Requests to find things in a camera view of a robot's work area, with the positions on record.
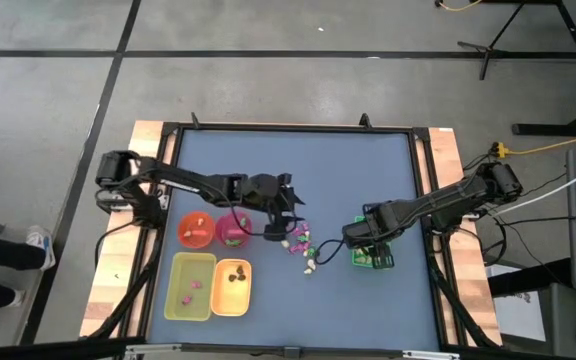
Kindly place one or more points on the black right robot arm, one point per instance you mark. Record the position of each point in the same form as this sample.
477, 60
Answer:
443, 200

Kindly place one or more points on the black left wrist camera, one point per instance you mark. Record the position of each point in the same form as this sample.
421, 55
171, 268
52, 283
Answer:
275, 233

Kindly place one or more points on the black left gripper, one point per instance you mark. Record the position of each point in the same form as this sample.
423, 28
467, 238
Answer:
273, 192

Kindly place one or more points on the pink bone decoration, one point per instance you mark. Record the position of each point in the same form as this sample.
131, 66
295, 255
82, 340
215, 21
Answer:
195, 284
297, 232
198, 232
306, 227
235, 232
298, 248
186, 300

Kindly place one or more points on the yellow rectangular plastic bin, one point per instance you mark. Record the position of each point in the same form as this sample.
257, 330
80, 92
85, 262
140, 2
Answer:
203, 265

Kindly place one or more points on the white sheet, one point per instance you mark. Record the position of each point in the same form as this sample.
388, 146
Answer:
518, 310

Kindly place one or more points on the orange round plastic bowl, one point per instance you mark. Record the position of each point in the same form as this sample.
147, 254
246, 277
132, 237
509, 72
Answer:
185, 242

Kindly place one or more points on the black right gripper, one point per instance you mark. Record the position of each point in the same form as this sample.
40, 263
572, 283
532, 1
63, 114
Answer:
380, 225

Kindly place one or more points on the light wooden side board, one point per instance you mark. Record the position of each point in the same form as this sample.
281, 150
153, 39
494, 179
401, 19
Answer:
118, 275
468, 280

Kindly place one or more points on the green slotted plastic basket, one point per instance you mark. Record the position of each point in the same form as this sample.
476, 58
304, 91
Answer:
355, 255

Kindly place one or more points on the black floor stand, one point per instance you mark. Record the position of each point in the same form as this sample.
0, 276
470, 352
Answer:
490, 50

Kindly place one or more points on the black rig support frame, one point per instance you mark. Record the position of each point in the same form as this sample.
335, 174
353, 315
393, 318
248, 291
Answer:
43, 350

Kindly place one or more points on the orange rectangular plastic bin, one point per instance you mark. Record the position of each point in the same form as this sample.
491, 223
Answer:
230, 300

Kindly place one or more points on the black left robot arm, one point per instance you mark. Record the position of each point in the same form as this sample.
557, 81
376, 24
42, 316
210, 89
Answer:
178, 177

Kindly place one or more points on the pink round plastic bowl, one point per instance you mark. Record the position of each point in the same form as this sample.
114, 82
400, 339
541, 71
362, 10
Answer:
225, 222

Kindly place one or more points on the black desk leg frame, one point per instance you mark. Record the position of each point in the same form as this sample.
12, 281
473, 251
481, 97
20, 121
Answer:
543, 129

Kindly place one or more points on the black table frame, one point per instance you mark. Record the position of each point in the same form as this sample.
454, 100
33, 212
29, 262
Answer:
293, 127

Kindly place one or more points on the yellow power strip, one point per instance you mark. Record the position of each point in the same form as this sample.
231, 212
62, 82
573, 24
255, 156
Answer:
501, 149

